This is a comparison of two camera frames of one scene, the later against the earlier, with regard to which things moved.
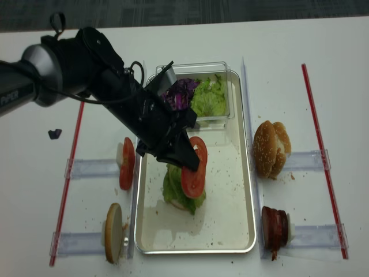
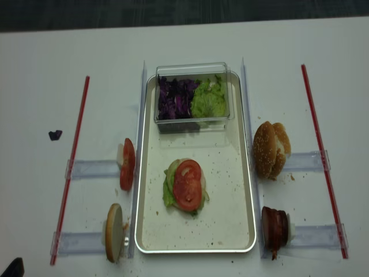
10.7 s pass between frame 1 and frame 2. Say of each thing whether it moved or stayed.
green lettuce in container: stayed
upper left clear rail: stayed
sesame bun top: stayed
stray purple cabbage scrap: stayed
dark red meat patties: stayed
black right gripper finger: moved
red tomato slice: moved
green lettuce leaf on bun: stayed
